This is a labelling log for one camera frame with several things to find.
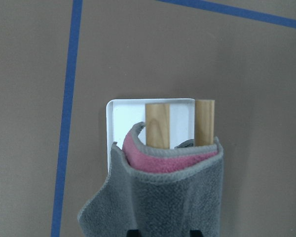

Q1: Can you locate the wooden rack rod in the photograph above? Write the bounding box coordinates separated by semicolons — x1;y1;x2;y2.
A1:
145;103;170;149
194;100;215;146

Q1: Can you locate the grey pink cloth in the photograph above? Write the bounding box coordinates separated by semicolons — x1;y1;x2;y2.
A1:
77;122;223;237

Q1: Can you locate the white rack tray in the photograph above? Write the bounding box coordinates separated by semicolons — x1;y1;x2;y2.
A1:
106;98;195;166

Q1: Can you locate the left wooden rack rod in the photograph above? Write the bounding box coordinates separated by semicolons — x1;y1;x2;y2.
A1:
145;103;170;149

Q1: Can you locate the right wooden rack rod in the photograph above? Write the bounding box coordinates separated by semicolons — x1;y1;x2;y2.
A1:
194;100;215;146

